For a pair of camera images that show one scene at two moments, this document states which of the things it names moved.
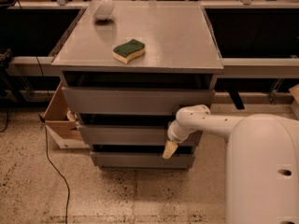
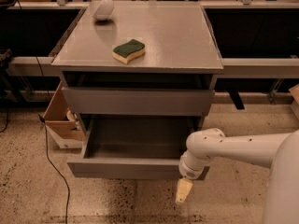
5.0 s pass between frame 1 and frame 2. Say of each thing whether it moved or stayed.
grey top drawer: stayed
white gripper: moved
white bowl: stayed
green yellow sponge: stayed
